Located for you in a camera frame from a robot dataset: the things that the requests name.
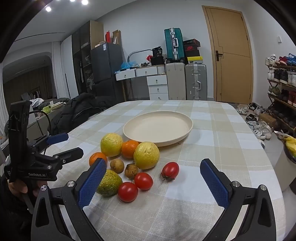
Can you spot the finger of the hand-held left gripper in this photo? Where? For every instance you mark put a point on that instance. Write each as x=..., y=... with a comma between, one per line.
x=57, y=138
x=69, y=154

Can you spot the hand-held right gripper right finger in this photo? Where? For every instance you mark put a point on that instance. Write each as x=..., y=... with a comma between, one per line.
x=214, y=183

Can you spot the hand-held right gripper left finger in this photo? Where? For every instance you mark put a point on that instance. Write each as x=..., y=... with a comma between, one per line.
x=92, y=183

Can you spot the green yellow wrinkled fruit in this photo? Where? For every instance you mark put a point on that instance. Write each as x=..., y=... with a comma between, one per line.
x=111, y=183

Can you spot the orange mandarin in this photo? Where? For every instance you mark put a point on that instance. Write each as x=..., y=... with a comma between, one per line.
x=97, y=158
x=130, y=149

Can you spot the small brown fruit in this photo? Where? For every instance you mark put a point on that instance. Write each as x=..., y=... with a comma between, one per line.
x=117, y=165
x=131, y=171

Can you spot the red tomato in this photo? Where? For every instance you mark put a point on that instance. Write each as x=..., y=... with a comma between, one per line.
x=128, y=191
x=143, y=181
x=170, y=170

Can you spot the cream plate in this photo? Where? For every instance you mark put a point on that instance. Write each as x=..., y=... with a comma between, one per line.
x=159, y=127

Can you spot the person's left forearm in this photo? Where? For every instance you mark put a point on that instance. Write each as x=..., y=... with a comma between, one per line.
x=11, y=215

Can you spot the person's left hand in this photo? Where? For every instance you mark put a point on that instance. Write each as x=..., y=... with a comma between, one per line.
x=19, y=187

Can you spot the black jacket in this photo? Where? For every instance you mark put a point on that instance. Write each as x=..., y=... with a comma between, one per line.
x=69, y=111

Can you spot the green mug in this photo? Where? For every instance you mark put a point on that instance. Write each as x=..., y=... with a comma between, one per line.
x=47, y=108

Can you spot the checked beige tablecloth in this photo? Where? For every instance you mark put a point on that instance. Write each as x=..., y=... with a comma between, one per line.
x=208, y=139

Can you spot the brown curtain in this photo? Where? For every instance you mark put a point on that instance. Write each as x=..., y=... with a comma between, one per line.
x=25, y=81

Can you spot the white curtain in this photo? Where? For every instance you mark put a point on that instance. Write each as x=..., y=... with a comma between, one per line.
x=59, y=69

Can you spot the pile of white sneakers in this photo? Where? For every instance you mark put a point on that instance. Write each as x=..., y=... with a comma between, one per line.
x=259, y=129

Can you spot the brown cardboard box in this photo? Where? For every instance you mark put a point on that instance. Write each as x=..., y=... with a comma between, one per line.
x=267, y=119

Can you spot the yellow bag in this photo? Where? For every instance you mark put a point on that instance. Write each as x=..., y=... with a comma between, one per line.
x=291, y=146

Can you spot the dark grey refrigerator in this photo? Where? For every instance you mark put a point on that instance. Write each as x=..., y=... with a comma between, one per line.
x=106, y=67

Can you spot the blue plastic bag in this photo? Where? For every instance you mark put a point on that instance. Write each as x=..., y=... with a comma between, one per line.
x=128, y=65

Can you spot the silver suitcase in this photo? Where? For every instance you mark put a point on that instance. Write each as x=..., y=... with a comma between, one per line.
x=195, y=78

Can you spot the beige suitcase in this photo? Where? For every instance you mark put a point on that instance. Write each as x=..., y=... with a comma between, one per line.
x=175, y=81

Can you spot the wooden shoe rack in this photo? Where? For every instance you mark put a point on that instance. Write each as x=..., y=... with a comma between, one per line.
x=284, y=99

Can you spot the tall wooden cabinet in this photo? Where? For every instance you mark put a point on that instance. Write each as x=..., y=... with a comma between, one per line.
x=94, y=32

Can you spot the red carton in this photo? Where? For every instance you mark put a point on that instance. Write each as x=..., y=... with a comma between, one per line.
x=108, y=37

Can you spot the wooden door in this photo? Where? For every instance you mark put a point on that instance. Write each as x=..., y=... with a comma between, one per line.
x=233, y=69

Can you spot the white drawer desk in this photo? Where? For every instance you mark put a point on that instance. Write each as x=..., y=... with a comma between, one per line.
x=157, y=80

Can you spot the open cardboard box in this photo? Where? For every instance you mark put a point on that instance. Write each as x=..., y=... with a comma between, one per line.
x=116, y=38

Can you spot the black and yellow shoe box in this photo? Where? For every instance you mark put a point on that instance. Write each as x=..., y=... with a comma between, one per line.
x=194, y=60

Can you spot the assorted shoes group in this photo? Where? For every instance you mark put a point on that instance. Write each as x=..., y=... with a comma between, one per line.
x=283, y=76

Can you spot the black printed bag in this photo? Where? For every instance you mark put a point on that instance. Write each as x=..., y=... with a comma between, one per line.
x=157, y=52

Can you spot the red and black shoe box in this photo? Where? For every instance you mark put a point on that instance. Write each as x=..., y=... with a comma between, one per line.
x=191, y=51

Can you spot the teal suitcase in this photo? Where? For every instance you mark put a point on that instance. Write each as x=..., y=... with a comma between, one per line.
x=173, y=44

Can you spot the grey arched frame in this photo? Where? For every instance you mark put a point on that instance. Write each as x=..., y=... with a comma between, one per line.
x=134, y=52

